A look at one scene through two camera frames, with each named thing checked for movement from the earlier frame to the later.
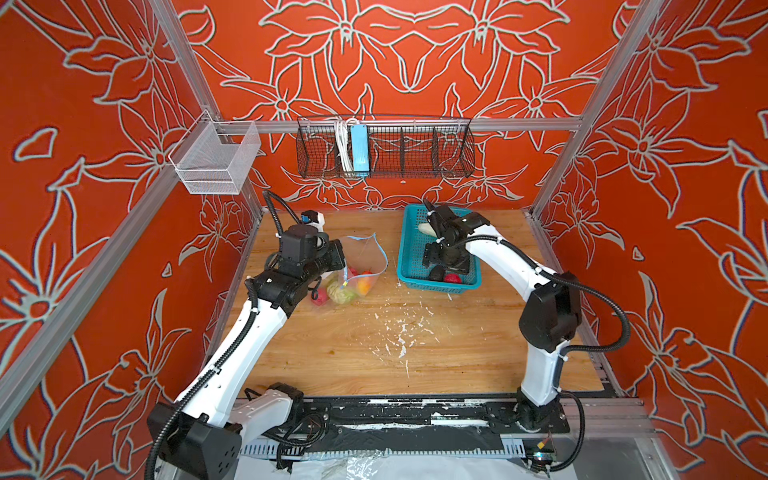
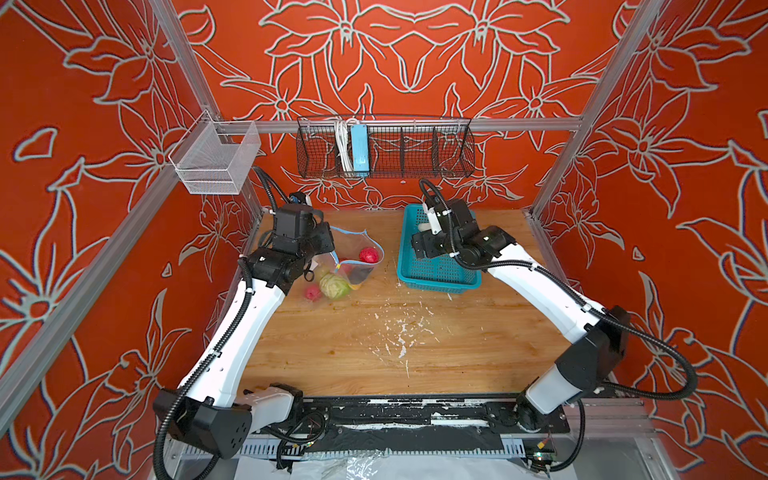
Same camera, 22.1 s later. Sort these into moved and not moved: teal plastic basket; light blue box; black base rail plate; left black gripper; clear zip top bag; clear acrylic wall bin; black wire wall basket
Moved: clear zip top bag; left black gripper
Not moved: teal plastic basket; black base rail plate; clear acrylic wall bin; light blue box; black wire wall basket
